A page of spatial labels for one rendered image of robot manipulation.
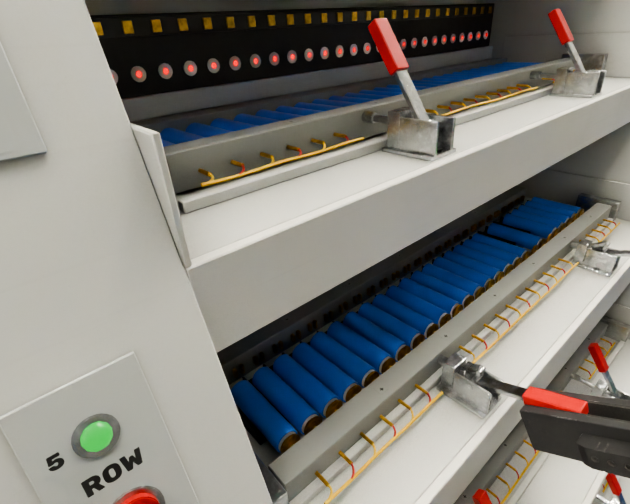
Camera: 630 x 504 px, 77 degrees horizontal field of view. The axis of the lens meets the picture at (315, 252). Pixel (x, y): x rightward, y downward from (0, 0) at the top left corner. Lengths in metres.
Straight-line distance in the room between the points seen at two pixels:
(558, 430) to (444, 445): 0.07
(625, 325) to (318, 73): 0.57
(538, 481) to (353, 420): 0.30
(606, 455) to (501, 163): 0.19
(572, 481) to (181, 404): 0.47
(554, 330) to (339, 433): 0.24
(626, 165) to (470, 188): 0.41
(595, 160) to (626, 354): 0.28
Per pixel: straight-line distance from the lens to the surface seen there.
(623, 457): 0.29
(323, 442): 0.29
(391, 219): 0.23
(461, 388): 0.34
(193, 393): 0.17
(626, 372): 0.72
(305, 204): 0.20
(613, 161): 0.69
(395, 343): 0.36
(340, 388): 0.32
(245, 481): 0.20
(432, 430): 0.33
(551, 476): 0.56
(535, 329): 0.43
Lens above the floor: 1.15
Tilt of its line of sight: 14 degrees down
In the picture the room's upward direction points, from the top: 16 degrees counter-clockwise
